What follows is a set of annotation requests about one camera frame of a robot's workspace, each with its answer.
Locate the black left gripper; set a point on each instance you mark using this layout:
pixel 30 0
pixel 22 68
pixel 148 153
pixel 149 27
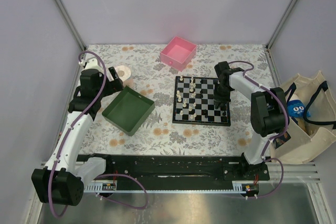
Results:
pixel 114 86

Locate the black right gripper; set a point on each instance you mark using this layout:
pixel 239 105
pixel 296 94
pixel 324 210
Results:
pixel 220 101

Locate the green plastic tray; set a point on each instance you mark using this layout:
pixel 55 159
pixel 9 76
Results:
pixel 128 111

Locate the black white chess board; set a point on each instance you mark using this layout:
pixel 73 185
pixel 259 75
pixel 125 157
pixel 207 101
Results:
pixel 194 102

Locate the pink plastic box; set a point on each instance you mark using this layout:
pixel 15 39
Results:
pixel 178 53

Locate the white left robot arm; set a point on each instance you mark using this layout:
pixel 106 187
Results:
pixel 60 181

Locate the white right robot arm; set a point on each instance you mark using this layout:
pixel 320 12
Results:
pixel 268 112

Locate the pink toilet paper roll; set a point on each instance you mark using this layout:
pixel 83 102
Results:
pixel 125 74

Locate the floral patterned table mat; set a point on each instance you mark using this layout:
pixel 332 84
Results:
pixel 155 80

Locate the blue cartoon face package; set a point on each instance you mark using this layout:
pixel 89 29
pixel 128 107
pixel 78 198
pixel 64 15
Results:
pixel 295 108

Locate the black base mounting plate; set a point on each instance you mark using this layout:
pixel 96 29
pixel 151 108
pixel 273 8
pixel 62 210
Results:
pixel 182 173

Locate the cream canvas tote bag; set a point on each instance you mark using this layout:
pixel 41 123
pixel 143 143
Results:
pixel 307 137

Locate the white slotted cable duct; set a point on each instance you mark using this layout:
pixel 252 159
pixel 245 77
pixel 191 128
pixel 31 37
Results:
pixel 100 187

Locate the aluminium rail frame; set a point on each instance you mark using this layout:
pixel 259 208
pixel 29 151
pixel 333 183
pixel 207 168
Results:
pixel 303 173

